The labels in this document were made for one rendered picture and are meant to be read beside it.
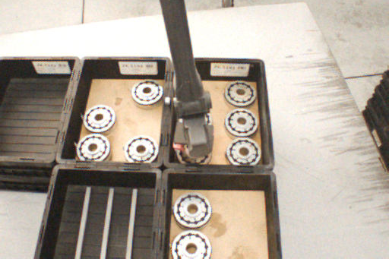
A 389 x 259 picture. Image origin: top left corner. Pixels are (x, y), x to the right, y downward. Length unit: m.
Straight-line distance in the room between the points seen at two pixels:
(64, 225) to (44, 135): 0.31
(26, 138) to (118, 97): 0.33
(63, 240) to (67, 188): 0.15
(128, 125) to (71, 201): 0.30
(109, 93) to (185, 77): 0.54
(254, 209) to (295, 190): 0.24
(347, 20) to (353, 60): 0.40
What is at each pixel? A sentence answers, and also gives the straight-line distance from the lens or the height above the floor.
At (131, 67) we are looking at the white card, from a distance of 1.33.
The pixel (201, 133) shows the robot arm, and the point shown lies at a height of 1.08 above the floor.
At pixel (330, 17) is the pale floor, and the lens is 3.03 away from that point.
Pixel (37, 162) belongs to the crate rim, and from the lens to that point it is 1.15.
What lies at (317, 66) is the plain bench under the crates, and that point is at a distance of 1.66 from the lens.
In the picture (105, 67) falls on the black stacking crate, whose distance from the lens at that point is 1.35.
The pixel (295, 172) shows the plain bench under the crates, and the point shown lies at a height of 0.70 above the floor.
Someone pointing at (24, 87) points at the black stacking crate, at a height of 0.83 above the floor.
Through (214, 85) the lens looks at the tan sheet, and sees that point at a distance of 1.35.
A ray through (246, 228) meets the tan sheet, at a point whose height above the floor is 0.83.
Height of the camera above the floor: 1.88
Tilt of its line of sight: 55 degrees down
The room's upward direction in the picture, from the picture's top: straight up
